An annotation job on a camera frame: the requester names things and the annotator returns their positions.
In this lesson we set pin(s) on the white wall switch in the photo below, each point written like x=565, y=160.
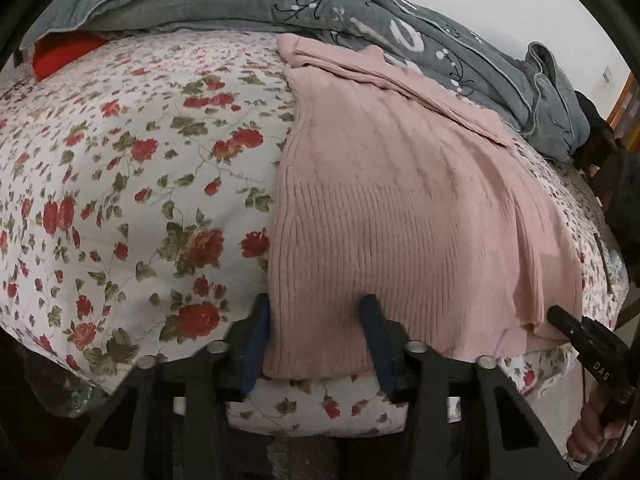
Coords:
x=607, y=75

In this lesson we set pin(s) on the black jacket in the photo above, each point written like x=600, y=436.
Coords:
x=607, y=130

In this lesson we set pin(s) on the person's right hand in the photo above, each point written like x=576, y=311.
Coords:
x=587, y=430

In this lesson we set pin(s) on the floral bed sheet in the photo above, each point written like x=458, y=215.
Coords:
x=140, y=185

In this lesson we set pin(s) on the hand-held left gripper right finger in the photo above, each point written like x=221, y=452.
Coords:
x=380, y=355

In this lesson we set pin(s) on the small light blue object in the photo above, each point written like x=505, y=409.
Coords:
x=614, y=261

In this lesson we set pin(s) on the wooden door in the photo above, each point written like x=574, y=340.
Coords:
x=625, y=105

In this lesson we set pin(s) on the pink knitted sweater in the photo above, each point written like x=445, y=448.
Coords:
x=400, y=210

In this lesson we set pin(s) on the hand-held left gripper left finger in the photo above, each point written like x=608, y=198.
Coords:
x=254, y=345

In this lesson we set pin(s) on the black remote control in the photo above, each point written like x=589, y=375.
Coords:
x=604, y=257

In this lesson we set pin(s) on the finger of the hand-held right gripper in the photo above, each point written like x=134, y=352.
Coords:
x=592, y=347

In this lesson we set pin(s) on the red pillow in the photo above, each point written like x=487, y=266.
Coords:
x=60, y=52

